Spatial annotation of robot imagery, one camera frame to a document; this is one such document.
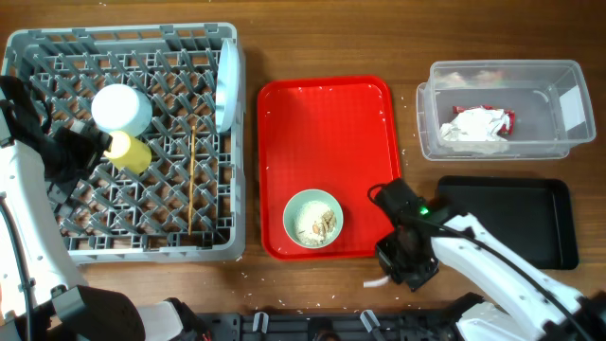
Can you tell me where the white plastic fork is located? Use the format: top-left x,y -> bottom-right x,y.
363,276 -> 391,288

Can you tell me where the yellow plastic cup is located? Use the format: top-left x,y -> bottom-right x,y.
104,131 -> 152,174

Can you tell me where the light blue small bowl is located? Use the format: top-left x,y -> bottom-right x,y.
91,83 -> 152,136

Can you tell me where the green bowl with food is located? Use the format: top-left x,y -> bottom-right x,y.
283,188 -> 344,249

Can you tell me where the wooden chopstick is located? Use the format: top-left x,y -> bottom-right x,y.
187,124 -> 196,236

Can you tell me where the white napkin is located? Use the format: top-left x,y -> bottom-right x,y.
439,106 -> 515,154

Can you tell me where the large light blue plate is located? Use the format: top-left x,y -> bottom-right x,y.
215,39 -> 241,133

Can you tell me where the red snack wrapper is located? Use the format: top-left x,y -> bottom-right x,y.
451,106 -> 515,135

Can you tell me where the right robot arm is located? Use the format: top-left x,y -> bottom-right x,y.
372,196 -> 605,340

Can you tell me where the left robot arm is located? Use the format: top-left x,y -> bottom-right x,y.
1,76 -> 204,340

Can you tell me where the grey dishwasher rack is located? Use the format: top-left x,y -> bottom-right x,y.
2,23 -> 245,264

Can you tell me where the black plastic tray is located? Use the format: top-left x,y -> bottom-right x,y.
437,175 -> 579,270

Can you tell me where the red plastic tray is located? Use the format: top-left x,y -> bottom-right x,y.
257,76 -> 401,260

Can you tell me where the clear plastic bin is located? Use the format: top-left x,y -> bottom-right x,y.
417,60 -> 597,161

